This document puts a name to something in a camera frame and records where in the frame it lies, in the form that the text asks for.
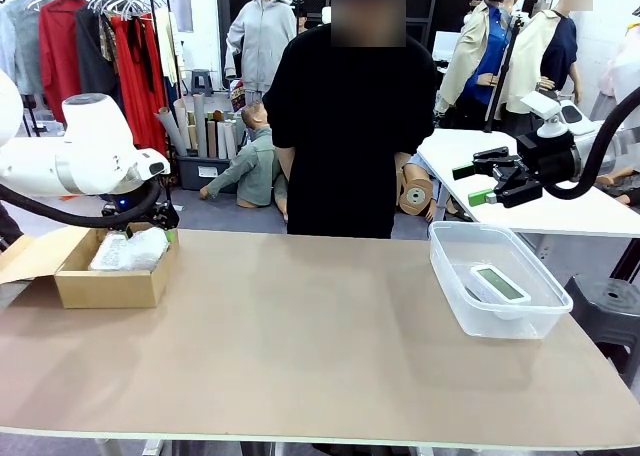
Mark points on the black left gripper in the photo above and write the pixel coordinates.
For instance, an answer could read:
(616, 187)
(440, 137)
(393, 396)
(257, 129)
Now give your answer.
(145, 212)

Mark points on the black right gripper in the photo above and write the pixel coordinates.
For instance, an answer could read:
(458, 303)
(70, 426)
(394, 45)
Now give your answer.
(550, 156)

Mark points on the clock showing QR code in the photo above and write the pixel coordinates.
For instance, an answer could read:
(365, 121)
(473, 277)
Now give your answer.
(107, 253)

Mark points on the unwrapped white digital clock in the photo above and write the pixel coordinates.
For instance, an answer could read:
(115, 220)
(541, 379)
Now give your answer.
(500, 286)

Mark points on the person's left forearm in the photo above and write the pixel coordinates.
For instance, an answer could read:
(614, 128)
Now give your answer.
(403, 163)

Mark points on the person's right forearm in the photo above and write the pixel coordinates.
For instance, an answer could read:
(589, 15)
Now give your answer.
(284, 163)

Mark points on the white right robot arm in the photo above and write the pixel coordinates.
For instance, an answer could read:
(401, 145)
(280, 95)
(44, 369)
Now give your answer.
(590, 126)

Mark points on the white background table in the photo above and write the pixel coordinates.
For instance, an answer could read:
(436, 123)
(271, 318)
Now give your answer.
(550, 211)

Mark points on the open brown cardboard box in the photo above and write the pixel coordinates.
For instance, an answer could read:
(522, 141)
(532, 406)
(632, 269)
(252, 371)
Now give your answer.
(107, 291)

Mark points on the dark grey storage bin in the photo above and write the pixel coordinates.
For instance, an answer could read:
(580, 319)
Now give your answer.
(200, 173)

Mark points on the brown cardboard spool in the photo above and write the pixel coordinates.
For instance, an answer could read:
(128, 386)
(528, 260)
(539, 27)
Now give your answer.
(416, 196)

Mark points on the clear plastic container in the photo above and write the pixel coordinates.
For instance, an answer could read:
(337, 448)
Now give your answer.
(450, 256)

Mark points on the black tripod pole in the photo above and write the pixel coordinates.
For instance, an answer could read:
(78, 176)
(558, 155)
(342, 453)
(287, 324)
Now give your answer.
(500, 76)

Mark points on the slanted grey paper roll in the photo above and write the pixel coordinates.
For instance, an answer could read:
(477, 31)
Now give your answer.
(172, 131)

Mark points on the brown paper roll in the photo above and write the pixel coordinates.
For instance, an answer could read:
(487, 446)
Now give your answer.
(211, 138)

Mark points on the beige paper roll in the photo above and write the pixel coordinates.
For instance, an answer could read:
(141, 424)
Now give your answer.
(182, 123)

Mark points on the mannequin in blue shirt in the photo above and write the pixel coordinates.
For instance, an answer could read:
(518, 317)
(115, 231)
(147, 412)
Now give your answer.
(480, 61)

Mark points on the tall grey paper roll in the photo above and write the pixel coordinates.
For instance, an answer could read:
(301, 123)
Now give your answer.
(200, 126)

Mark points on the white paper roll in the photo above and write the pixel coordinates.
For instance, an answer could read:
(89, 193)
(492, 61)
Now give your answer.
(230, 138)

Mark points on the seated mannequin in green shirt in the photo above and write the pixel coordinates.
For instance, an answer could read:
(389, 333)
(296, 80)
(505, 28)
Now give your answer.
(255, 166)

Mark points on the mannequin in navy top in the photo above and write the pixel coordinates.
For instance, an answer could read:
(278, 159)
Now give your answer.
(550, 51)

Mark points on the white monitor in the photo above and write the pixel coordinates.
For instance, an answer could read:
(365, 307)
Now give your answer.
(445, 46)

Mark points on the red pleated hanging dress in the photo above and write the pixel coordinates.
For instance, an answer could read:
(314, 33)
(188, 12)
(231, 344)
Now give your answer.
(140, 86)

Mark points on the small grey stool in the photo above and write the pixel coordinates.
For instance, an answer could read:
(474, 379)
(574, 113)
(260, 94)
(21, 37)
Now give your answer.
(201, 82)

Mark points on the person torso in black shirt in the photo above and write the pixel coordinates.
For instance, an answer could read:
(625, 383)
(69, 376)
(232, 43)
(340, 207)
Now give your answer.
(350, 136)

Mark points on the black plastic stool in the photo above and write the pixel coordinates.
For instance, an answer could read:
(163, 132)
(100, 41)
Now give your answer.
(607, 306)

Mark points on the cream hanging garment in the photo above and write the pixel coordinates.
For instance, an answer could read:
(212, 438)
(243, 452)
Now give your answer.
(167, 46)

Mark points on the black hanging garment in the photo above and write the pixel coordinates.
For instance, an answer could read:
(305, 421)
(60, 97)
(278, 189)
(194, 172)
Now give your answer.
(95, 51)

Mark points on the red hanging coat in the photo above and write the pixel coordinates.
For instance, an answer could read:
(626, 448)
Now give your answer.
(60, 51)

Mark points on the mannequin in grey hoodie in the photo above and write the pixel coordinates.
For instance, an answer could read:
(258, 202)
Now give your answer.
(260, 41)

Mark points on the grey hanging coat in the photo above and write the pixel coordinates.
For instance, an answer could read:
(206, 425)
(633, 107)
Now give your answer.
(27, 46)

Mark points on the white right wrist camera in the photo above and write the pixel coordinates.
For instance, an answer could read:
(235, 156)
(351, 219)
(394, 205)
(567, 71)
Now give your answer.
(542, 107)

